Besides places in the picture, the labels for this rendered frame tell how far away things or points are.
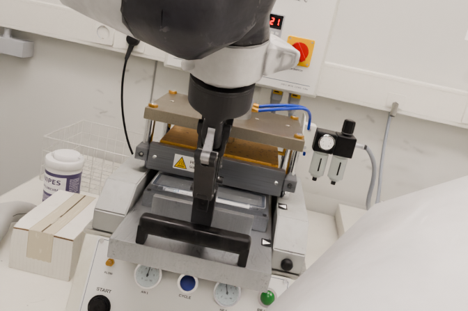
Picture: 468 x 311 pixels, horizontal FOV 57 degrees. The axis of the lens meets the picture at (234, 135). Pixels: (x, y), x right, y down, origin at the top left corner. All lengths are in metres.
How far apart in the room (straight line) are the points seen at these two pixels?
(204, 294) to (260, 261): 0.12
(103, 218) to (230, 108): 0.31
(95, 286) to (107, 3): 0.45
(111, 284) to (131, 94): 0.84
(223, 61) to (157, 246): 0.28
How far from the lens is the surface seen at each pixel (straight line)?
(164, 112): 0.73
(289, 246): 0.68
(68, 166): 1.06
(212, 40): 0.36
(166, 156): 0.73
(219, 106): 0.47
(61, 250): 0.88
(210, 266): 0.60
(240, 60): 0.44
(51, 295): 0.88
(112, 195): 0.70
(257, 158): 0.74
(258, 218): 0.68
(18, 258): 0.93
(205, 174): 0.51
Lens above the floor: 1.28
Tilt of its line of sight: 15 degrees down
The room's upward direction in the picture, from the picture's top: 12 degrees clockwise
